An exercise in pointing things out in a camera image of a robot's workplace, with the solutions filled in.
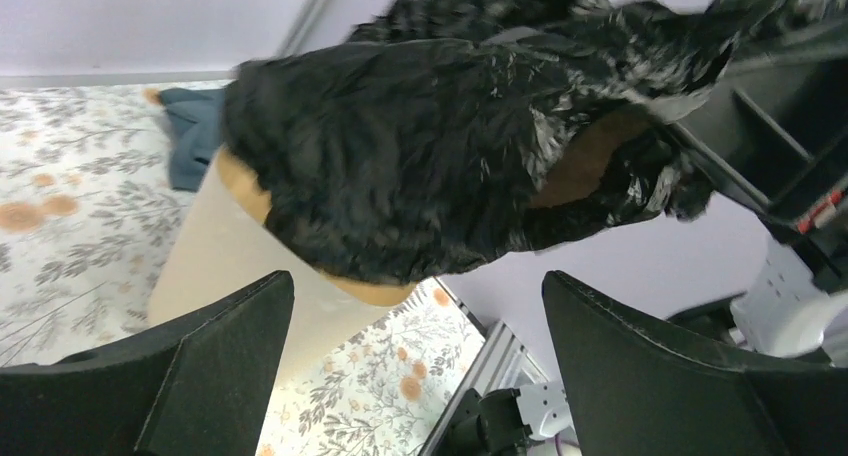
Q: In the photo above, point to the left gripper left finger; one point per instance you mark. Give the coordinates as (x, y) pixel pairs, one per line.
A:
(196, 385)

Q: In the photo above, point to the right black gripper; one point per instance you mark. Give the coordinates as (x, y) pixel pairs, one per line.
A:
(772, 137)

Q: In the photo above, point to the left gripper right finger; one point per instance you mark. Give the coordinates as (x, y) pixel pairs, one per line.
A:
(641, 386)

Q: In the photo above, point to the beige plastic trash bin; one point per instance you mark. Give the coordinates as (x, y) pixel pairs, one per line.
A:
(223, 246)

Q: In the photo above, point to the black trash bag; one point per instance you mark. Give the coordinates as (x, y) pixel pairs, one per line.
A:
(444, 134)

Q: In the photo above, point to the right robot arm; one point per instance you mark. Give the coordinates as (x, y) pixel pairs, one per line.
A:
(781, 314)

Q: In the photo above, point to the floral patterned table mat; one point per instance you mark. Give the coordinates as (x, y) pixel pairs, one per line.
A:
(88, 218)

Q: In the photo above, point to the dark teal crumpled cloth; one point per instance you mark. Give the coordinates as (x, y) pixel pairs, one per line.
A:
(194, 117)

